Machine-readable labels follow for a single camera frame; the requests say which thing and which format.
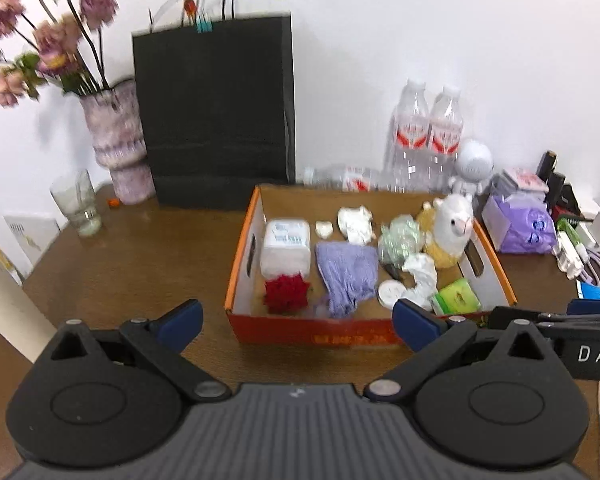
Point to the right water bottle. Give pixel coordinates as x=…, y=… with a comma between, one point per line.
x=446, y=124

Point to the red fabric rose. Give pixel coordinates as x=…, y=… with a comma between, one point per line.
x=286, y=294

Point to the pink textured vase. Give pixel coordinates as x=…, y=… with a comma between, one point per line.
x=113, y=118

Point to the iridescent plastic bag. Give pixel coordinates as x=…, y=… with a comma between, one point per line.
x=399, y=240

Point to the seen blue finger of the right gripper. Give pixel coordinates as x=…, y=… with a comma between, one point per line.
x=583, y=307

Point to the dried pink flower bouquet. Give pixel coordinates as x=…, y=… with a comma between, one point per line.
x=66, y=50

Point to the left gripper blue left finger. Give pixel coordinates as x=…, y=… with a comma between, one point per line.
x=174, y=330

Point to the black paper shopping bag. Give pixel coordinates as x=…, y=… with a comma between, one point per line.
x=216, y=97

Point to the purple tissue pack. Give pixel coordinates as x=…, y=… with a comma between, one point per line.
x=518, y=225

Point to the black rectangular boxes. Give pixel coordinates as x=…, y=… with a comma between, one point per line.
x=559, y=197

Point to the white astronaut speaker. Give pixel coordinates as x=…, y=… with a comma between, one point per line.
x=472, y=170

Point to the small white earbud case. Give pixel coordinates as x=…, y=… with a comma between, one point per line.
x=323, y=229

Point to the lying water bottle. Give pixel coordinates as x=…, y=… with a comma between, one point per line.
x=343, y=178

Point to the clear drinking glass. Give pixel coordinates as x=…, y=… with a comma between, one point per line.
x=74, y=195

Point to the blue toothpaste tube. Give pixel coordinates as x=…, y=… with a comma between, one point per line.
x=588, y=291

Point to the white tissue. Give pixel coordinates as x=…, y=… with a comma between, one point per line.
x=424, y=273
x=356, y=225

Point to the red cardboard tray box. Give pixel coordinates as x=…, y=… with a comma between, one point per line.
x=371, y=323

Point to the pink patterned pouch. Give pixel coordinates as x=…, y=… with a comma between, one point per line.
x=525, y=181

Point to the purple knitted pouch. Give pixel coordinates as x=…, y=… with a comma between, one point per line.
x=349, y=273

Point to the left water bottle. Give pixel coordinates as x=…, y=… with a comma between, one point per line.
x=406, y=151

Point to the white round lid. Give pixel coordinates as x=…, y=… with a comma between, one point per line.
x=389, y=292

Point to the white yellow alpaca plush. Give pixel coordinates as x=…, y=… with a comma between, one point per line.
x=446, y=224

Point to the white wet wipes canister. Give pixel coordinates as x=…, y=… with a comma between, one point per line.
x=286, y=249

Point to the green tissue packet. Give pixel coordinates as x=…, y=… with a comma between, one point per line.
x=457, y=298

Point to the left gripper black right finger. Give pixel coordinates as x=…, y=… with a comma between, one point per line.
x=421, y=331

